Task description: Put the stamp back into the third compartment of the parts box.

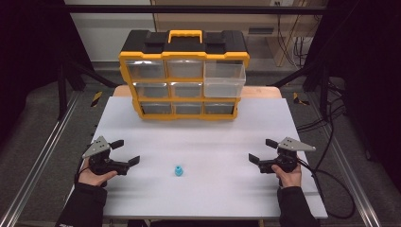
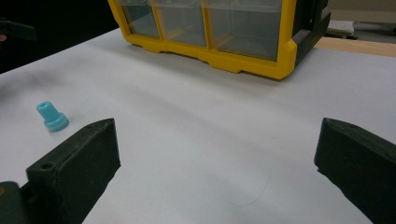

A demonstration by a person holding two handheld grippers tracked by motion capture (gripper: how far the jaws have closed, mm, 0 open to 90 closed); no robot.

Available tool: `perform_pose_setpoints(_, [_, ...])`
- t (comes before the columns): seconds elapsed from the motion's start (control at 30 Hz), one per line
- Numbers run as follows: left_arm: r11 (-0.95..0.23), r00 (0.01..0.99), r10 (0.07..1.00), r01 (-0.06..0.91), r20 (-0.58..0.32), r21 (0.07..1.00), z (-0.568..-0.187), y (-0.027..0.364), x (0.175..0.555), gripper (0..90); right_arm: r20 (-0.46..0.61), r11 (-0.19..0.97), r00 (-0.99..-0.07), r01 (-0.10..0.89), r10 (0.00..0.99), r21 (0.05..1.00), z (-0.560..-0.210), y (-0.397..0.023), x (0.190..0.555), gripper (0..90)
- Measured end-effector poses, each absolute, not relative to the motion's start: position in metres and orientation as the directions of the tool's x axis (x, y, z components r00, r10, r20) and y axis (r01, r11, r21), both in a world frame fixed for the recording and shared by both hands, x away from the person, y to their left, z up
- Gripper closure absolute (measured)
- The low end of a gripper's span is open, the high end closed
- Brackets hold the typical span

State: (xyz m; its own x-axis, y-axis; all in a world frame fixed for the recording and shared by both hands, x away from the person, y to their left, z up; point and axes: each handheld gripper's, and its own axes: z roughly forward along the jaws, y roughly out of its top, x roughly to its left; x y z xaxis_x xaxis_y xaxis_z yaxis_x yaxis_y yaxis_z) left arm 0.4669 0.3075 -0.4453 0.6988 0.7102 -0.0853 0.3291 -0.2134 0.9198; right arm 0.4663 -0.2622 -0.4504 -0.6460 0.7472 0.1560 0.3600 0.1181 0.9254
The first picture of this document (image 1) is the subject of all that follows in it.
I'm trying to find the hanging black cables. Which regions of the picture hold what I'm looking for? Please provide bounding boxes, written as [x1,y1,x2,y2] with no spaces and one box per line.
[275,13,314,68]

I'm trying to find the yellow black hazard tape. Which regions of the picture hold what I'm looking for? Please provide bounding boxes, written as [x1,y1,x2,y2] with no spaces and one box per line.
[90,91,104,108]
[292,92,311,106]

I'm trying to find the person's left hand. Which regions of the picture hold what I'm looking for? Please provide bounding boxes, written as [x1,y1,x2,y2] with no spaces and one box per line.
[78,157,118,188]

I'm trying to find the black metal frame strut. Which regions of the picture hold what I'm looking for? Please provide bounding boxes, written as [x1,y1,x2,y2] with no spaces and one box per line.
[270,60,331,121]
[57,59,118,121]

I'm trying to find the yellow black drawer organizer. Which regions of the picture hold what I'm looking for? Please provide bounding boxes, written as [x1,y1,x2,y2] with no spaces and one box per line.
[118,29,251,121]

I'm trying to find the person's right hand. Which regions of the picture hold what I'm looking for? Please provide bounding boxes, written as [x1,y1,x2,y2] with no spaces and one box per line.
[270,164,304,189]

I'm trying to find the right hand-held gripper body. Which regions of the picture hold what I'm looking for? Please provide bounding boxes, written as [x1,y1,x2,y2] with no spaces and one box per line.
[258,136,317,174]

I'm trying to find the black horizontal frame bar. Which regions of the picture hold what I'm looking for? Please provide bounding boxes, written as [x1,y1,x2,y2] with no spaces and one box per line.
[64,4,329,15]

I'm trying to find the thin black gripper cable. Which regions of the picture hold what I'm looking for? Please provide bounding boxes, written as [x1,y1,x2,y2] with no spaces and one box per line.
[74,156,91,184]

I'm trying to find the aluminium floor rail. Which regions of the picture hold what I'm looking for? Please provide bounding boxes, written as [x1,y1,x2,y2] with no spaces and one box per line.
[0,91,80,227]
[305,94,383,227]

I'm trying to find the black floor cables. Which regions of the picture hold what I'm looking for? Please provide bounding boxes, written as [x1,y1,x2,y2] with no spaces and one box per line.
[296,79,348,134]

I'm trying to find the clear plastic drawer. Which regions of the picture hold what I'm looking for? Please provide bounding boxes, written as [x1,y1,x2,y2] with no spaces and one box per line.
[203,61,247,98]

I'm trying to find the black curtain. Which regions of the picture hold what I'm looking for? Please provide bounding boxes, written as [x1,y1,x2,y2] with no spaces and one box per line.
[305,0,401,185]
[0,0,93,145]

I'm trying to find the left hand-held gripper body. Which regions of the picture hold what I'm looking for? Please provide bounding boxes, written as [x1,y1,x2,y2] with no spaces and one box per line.
[81,135,131,177]

